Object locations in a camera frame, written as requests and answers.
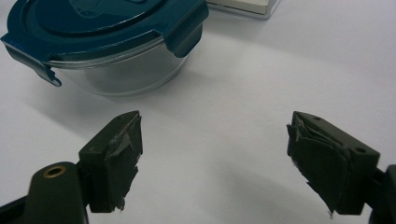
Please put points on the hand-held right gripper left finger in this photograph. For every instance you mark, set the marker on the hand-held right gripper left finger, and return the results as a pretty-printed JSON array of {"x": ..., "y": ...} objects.
[{"x": 109, "y": 165}]

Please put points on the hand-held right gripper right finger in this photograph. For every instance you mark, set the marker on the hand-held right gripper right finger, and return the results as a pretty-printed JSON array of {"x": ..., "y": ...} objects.
[{"x": 330, "y": 168}]

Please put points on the round glass food container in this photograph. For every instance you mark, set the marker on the round glass food container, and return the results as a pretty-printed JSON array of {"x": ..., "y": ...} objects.
[{"x": 124, "y": 73}]

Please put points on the glass bowl with teal lid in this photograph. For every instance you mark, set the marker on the glass bowl with teal lid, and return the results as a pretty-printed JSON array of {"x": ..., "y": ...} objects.
[{"x": 102, "y": 25}]

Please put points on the white flat box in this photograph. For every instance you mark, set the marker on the white flat box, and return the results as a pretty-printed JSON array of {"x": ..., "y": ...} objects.
[{"x": 244, "y": 6}]

